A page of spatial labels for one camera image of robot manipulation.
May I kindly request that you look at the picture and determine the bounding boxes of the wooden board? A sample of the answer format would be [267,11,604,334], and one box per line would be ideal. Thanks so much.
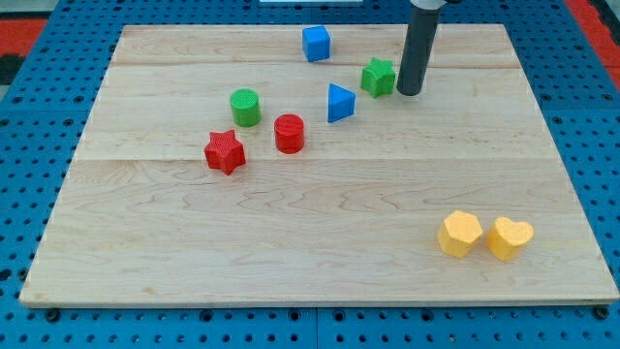
[20,24,619,308]

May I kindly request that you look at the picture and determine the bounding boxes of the yellow hexagon block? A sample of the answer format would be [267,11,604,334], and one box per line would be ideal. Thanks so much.
[437,210,483,258]

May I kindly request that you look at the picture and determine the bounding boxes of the green cylinder block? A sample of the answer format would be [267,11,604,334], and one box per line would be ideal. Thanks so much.
[230,88,262,127]

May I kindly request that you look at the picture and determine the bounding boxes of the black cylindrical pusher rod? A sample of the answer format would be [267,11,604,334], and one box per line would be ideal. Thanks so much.
[396,0,446,96]

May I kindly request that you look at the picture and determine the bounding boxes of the green star block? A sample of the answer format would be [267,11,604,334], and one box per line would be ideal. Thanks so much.
[360,57,395,98]

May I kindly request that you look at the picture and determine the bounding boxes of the blue triangle block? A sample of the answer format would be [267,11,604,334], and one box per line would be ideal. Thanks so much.
[327,83,357,123]

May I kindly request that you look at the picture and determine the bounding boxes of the yellow heart block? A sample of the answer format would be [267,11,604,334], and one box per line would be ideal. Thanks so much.
[485,216,535,262]

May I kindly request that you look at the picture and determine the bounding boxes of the red star block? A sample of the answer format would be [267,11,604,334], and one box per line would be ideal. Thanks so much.
[203,130,246,175]

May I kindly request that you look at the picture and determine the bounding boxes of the blue cube block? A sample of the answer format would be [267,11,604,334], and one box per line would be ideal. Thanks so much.
[301,25,330,62]

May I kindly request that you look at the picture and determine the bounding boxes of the red cylinder block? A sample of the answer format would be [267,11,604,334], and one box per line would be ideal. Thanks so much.
[274,113,304,154]

